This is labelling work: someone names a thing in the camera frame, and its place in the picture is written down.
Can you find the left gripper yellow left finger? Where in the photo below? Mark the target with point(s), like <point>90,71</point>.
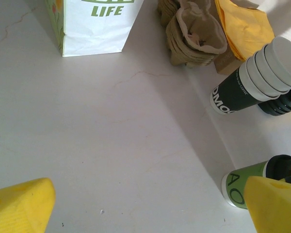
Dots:
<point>17,208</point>

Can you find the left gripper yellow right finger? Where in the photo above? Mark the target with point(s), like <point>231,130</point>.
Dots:
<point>276,208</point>

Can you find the black cup lid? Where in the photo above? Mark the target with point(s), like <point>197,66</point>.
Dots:
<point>276,167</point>

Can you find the green paper coffee cup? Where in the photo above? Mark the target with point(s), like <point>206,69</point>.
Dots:
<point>235,184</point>

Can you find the white printed paper bag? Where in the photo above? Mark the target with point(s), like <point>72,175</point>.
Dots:
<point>94,36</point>

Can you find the stack of black lids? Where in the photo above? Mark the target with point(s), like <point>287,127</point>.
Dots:
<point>281,104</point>

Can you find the stack of paper cups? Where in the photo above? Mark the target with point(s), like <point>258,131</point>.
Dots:
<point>232,92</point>

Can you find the stack of yellow napkins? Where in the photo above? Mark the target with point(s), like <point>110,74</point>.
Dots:
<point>245,24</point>

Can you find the stack of cardboard cup carriers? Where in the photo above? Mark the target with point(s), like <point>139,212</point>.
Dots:
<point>198,31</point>

